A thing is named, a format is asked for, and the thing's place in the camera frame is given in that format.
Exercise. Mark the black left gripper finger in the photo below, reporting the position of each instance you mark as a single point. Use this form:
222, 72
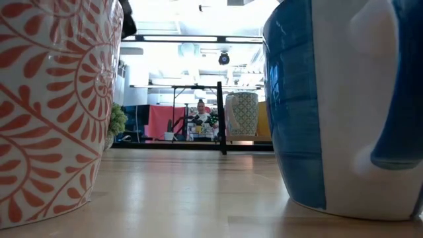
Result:
128, 20

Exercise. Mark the orange floral pattern mug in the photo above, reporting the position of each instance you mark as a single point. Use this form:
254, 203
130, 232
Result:
49, 115

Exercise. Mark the green patterned mug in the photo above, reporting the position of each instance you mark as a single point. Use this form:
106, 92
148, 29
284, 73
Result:
246, 114

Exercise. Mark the blue and white mug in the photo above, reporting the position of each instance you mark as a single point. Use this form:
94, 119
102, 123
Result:
347, 132

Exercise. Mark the long ceiling light bar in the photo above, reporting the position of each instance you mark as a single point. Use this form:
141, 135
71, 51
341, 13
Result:
221, 39

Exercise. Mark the potted green plant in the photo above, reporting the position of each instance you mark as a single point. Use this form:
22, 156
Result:
117, 120

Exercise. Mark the red partition panel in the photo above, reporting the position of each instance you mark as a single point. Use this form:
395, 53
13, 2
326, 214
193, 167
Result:
158, 120

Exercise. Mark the person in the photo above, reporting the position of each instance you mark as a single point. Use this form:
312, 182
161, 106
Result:
200, 107

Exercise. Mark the small white pot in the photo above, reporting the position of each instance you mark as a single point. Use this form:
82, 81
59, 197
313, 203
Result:
169, 136

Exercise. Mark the black round camera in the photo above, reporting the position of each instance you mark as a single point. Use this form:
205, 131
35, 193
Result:
224, 59

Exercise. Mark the black aluminium rig frame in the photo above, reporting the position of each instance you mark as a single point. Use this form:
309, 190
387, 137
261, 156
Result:
165, 145

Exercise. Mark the wooden shelf with black frame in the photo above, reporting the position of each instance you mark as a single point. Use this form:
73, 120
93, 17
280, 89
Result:
222, 115

